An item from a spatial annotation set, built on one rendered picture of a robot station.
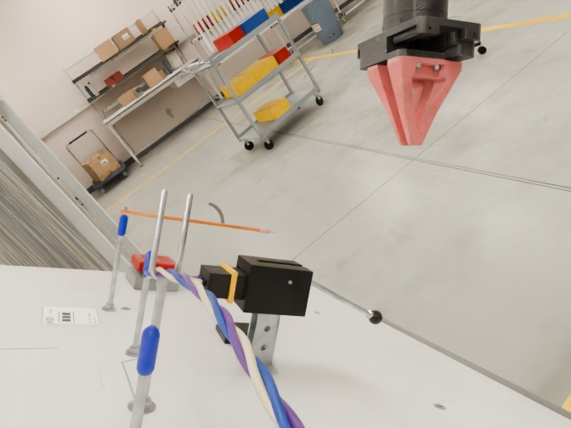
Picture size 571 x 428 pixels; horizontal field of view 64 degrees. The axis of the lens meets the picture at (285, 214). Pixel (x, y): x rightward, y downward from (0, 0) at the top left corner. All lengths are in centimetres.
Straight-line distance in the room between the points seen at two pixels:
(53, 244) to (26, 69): 754
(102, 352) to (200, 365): 8
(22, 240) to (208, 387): 85
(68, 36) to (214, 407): 837
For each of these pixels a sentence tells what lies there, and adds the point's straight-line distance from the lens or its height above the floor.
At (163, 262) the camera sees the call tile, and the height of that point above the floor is 110.
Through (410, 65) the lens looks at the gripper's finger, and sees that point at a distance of 42.
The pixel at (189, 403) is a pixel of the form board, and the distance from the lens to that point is 34.
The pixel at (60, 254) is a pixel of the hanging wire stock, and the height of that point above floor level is 107.
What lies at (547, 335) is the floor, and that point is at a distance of 170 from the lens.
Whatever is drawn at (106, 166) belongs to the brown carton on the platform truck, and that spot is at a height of 33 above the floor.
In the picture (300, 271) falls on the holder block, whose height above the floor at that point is 110.
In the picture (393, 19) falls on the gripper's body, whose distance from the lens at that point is 45.
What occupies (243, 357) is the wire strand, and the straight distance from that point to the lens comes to 17.
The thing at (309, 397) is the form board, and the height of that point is 104.
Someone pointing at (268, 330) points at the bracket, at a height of 107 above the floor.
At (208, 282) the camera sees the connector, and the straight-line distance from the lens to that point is 37.
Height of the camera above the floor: 130
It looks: 24 degrees down
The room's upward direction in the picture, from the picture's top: 34 degrees counter-clockwise
